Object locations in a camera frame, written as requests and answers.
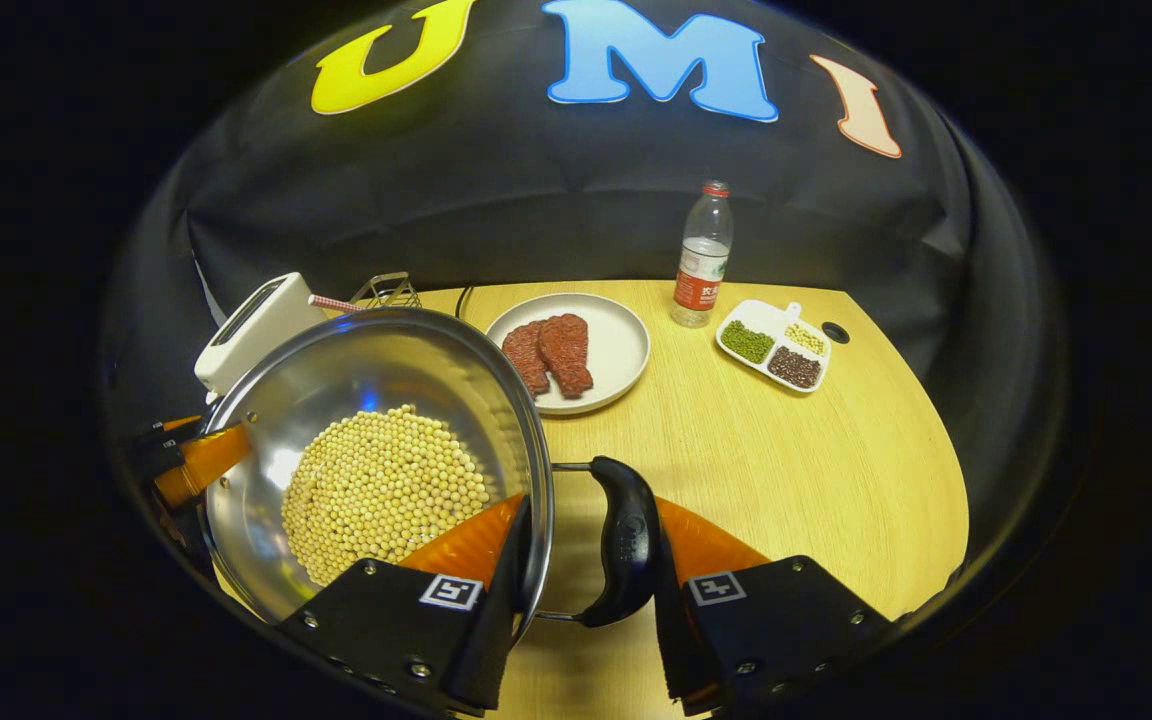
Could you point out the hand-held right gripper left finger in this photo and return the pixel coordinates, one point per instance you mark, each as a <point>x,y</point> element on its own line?
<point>501,620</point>

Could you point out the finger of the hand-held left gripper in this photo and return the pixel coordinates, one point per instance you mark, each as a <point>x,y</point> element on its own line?
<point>201,460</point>

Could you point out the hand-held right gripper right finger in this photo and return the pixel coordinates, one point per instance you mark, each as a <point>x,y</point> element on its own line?
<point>676,640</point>

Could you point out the stainless steel pot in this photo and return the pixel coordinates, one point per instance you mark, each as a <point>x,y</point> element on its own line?
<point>336,370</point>

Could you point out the white toaster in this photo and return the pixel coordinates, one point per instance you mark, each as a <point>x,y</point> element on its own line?
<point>256,325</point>

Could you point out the pile of soybeans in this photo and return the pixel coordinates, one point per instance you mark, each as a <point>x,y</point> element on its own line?
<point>376,490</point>

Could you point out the pink striped straw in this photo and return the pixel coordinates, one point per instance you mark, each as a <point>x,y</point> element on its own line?
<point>336,303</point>

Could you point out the pile of dark beans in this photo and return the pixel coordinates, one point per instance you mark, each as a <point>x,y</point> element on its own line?
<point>794,367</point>

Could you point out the round white plate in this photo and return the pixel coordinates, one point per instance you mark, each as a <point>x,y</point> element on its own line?
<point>621,345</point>

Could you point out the pile of green beans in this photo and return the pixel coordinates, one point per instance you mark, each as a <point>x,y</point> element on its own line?
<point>746,342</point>

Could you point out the pile of pale yellow beans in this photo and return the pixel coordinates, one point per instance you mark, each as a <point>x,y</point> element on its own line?
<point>806,338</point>

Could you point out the white divided dish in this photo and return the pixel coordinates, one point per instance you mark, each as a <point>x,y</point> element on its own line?
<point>751,313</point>

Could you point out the clear plastic water bottle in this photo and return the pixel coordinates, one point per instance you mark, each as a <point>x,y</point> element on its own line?
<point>701,280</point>

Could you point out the black backdrop cloth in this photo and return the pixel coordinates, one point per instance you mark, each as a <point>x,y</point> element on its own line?
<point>536,200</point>

